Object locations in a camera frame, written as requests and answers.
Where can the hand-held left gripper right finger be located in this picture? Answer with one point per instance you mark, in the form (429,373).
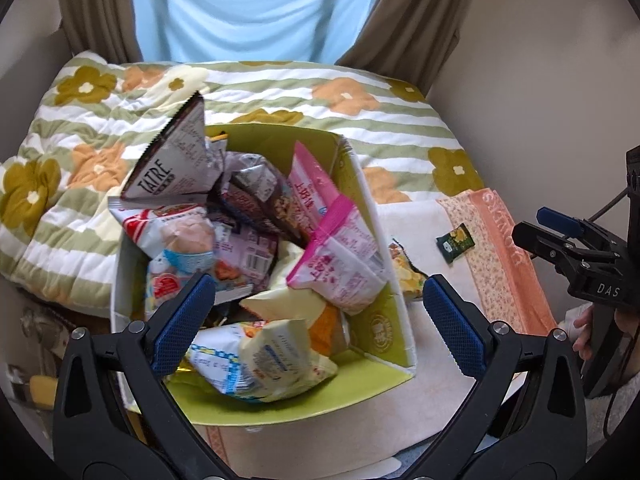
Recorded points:
(452,330)

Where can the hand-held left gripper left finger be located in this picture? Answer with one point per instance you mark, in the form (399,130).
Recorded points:
(182,322)

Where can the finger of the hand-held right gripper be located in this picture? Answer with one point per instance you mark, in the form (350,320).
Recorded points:
(560,220)
(550,247)

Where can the blue biscuit packet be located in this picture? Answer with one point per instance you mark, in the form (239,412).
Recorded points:
(172,287)

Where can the green cardboard box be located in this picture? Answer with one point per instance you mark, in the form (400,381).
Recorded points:
(380,320)

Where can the purple snack packet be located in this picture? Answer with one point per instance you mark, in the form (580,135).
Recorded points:
(245,260)

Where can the blue and cream snack packet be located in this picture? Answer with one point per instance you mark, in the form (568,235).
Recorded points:
(270,360)

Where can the red and white snack packet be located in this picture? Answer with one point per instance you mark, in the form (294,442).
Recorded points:
(165,225)

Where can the cream and orange snack packet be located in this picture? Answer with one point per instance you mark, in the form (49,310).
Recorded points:
(300,310)

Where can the magenta and white snack packet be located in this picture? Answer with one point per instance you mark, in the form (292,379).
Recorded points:
(345,265)

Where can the brown snack packet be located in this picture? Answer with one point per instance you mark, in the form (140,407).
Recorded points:
(260,195)

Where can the white and grey snack packet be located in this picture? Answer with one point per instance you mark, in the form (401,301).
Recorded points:
(175,160)

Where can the pink striped snack packet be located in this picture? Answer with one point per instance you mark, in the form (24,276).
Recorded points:
(312,190)

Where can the person's right hand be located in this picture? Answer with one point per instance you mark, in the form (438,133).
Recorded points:
(582,332)

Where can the orange patterned towel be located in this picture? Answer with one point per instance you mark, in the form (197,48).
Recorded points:
(500,260)

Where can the yellow chip packet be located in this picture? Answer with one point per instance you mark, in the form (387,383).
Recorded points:
(407,275)

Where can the small green snack packet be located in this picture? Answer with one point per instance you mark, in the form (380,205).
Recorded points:
(454,242)

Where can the floral striped blanket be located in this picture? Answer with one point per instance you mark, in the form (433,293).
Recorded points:
(90,160)

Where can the brown curtain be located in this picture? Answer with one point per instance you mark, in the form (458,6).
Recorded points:
(100,5)
(415,15)

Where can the sheer blue window curtain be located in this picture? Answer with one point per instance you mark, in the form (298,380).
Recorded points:
(250,10)

